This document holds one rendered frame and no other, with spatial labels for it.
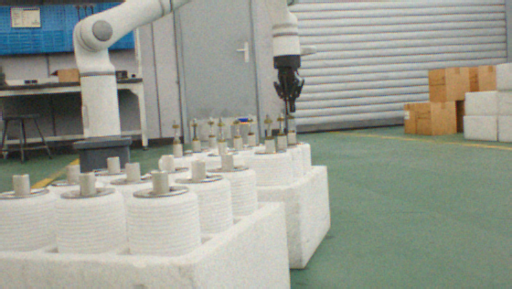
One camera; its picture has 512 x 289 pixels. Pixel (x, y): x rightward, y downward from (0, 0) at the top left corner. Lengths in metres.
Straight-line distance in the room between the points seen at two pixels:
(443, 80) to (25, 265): 4.64
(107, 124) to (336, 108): 5.48
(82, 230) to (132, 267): 0.11
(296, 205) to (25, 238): 0.57
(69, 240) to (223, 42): 5.85
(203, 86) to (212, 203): 5.68
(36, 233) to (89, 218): 0.11
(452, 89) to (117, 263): 4.63
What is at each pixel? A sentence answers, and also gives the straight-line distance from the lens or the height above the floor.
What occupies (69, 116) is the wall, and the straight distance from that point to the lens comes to 6.48.
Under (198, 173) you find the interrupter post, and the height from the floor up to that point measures 0.26.
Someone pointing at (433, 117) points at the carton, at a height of 0.16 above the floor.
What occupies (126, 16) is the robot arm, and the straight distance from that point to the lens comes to 1.49.
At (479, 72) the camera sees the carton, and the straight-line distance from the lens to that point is 5.33.
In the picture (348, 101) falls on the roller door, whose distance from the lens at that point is 6.82.
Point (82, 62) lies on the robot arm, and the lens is 1.49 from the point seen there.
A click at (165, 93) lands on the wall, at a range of 6.42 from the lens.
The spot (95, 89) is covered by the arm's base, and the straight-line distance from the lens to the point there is 1.45.
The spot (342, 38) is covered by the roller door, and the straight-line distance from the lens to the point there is 6.85.
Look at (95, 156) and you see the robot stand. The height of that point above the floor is 0.26.
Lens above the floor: 0.35
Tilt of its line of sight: 4 degrees down
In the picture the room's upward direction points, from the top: 4 degrees counter-clockwise
